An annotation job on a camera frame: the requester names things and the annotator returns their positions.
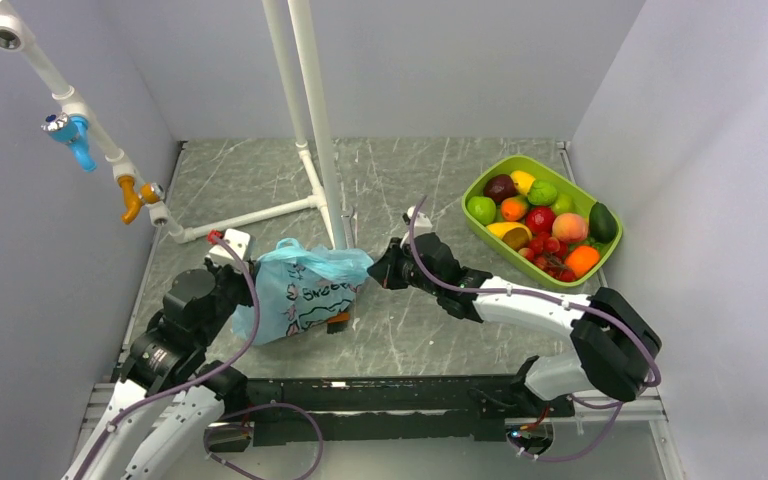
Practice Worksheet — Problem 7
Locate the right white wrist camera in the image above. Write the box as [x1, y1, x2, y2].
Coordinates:
[400, 206, 433, 248]

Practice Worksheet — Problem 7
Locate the orange tap valve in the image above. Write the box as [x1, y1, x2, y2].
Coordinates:
[117, 175, 165, 225]

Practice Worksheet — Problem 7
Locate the yellow fake lemon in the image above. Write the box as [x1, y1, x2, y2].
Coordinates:
[509, 170, 536, 196]

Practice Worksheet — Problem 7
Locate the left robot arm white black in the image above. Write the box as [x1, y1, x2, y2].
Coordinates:
[64, 260, 254, 479]

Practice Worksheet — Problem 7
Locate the light blue plastic bag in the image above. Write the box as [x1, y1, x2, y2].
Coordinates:
[230, 238, 373, 345]

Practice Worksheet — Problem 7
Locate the yellow fake mango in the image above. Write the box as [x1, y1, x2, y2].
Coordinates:
[486, 222, 533, 251]

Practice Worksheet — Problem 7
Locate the white pipe with taps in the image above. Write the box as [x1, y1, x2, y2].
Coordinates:
[0, 1, 176, 228]

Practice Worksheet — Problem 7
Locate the green fake apple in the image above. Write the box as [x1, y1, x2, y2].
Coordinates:
[466, 195, 497, 226]

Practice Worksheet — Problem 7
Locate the fake peach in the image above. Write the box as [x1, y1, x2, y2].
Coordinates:
[551, 213, 589, 244]

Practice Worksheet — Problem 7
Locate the orange fake tangerine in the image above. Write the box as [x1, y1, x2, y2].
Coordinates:
[564, 245, 601, 279]

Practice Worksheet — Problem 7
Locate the light green fake lime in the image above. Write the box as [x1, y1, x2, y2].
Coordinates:
[550, 192, 576, 216]

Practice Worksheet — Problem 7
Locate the black orange hex key set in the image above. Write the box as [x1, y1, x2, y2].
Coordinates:
[326, 311, 351, 335]

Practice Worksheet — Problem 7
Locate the red fake cherry bunch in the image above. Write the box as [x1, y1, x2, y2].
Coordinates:
[517, 233, 578, 283]

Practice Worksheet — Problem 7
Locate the dark purple fake plum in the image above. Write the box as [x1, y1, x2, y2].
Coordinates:
[482, 174, 519, 205]

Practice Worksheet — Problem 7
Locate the bumpy green fake fruit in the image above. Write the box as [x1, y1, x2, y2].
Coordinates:
[526, 180, 559, 206]

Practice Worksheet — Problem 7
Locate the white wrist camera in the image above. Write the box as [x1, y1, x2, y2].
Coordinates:
[205, 229, 254, 272]
[400, 206, 433, 248]

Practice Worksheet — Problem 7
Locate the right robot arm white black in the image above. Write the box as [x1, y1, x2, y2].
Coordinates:
[368, 233, 662, 415]

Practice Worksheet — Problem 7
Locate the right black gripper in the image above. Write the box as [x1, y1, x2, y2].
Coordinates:
[367, 238, 442, 297]

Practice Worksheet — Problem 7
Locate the blue tap valve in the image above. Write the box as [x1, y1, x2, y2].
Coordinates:
[41, 112, 97, 172]

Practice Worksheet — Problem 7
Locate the white PVC pipe stand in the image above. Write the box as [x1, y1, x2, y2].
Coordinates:
[158, 0, 359, 252]

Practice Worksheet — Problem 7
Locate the red fake apple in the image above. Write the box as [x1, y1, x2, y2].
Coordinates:
[524, 206, 556, 235]

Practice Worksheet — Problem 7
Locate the dark green fake avocado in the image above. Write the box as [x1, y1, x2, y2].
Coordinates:
[588, 202, 619, 243]

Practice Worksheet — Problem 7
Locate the small orange fake fruit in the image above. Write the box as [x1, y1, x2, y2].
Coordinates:
[499, 195, 530, 222]

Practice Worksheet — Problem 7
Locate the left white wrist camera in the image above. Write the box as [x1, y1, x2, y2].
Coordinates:
[205, 229, 254, 272]

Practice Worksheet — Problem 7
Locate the green plastic fruit tray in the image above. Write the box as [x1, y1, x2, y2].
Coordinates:
[461, 155, 623, 290]

